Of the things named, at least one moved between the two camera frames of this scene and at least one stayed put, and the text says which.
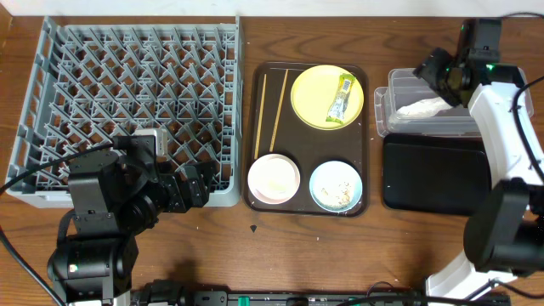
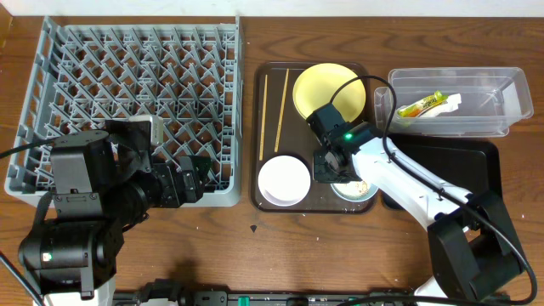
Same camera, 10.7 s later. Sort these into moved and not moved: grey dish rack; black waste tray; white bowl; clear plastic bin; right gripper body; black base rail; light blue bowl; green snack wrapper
Moved: white bowl; light blue bowl; right gripper body; green snack wrapper
Not moved: grey dish rack; black base rail; clear plastic bin; black waste tray
